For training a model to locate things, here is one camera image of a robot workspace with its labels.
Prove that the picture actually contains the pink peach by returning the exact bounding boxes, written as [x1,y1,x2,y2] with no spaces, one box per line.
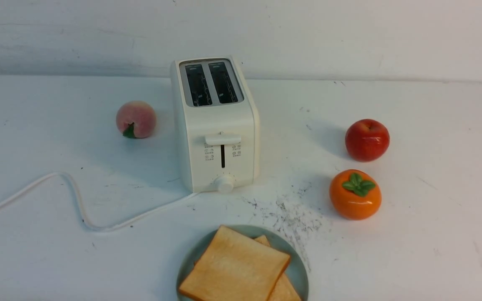
[115,101,157,139]

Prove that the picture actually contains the white toaster power cord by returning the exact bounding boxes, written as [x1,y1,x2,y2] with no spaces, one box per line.
[0,172,200,232]

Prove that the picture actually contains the toast slice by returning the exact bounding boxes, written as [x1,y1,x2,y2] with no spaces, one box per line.
[178,225,291,301]
[252,235,301,301]

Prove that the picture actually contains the white two-slot toaster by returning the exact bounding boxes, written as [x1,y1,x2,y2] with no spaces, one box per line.
[170,56,261,193]

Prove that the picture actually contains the orange persimmon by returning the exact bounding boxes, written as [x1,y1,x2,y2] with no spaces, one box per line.
[329,169,382,220]

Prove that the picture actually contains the light green plate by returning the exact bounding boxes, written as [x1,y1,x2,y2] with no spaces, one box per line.
[176,224,309,301]

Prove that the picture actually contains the red apple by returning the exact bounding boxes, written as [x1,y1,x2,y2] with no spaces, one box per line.
[345,119,390,162]

